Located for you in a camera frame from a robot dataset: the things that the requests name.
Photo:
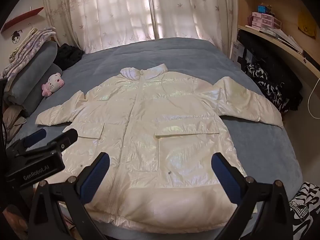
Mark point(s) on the wooden shelf desk unit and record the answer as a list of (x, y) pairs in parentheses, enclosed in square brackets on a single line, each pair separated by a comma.
[(287, 2)]

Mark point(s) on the black white striped cloth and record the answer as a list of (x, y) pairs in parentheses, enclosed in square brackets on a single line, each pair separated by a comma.
[(302, 200)]

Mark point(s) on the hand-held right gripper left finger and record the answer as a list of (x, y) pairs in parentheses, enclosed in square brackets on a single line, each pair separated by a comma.
[(97, 175)]

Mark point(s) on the stack of papers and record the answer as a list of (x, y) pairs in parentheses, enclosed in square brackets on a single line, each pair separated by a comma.
[(287, 38)]

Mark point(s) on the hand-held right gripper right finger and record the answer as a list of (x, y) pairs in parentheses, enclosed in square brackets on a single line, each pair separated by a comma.
[(222, 175)]

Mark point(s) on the white shiny puffer jacket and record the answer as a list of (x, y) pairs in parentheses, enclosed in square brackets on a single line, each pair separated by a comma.
[(150, 130)]

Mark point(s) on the blue toy box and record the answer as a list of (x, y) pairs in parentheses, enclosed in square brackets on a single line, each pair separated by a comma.
[(262, 8)]

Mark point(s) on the purple floral folded blanket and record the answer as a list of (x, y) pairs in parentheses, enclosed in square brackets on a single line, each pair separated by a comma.
[(30, 47)]

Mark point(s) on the blue plush bed blanket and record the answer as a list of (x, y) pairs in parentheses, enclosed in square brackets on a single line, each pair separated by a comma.
[(175, 52)]

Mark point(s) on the red wall shelf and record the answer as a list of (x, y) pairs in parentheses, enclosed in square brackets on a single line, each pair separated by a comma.
[(25, 16)]

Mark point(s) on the pink drawer organiser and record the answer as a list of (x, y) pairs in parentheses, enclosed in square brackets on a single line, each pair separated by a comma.
[(262, 20)]

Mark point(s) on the cream folded sheet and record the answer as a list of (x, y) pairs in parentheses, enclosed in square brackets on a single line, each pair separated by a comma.
[(22, 43)]

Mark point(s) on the pink white cat plush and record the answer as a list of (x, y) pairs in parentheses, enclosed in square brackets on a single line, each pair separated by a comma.
[(53, 82)]

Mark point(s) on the white printed box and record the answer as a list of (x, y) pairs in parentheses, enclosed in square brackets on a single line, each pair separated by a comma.
[(236, 52)]

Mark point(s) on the black bag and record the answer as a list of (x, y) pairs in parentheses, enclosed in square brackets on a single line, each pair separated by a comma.
[(275, 62)]

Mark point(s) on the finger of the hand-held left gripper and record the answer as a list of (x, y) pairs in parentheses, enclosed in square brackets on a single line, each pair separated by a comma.
[(35, 137), (67, 135)]

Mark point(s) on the white floral curtain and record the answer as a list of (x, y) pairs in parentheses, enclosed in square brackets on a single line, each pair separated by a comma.
[(112, 12), (190, 10)]

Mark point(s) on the beige crumpled cloth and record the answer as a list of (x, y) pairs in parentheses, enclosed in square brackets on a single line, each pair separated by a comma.
[(12, 120)]

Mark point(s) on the yellow paper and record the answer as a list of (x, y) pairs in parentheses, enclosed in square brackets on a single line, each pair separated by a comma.
[(307, 22)]

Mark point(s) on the black white patterned cloth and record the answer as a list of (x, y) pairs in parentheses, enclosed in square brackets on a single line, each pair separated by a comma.
[(257, 75)]

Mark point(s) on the black fuzzy cloth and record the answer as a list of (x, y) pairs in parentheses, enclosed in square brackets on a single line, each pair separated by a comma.
[(67, 55)]

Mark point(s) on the face wall sticker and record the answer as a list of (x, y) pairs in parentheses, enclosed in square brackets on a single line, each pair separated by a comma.
[(16, 38)]

